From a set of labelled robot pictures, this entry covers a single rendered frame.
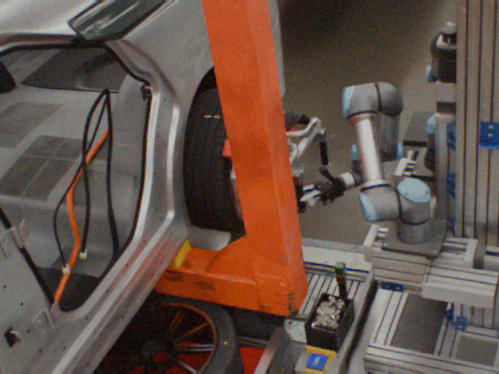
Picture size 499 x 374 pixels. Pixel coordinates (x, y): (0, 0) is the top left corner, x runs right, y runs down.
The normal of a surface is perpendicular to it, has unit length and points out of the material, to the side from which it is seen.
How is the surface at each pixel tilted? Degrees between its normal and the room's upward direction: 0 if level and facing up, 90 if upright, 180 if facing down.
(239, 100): 90
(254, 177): 90
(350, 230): 0
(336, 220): 0
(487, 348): 0
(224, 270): 90
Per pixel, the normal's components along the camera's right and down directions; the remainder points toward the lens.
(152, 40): 0.88, -0.04
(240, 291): -0.37, 0.58
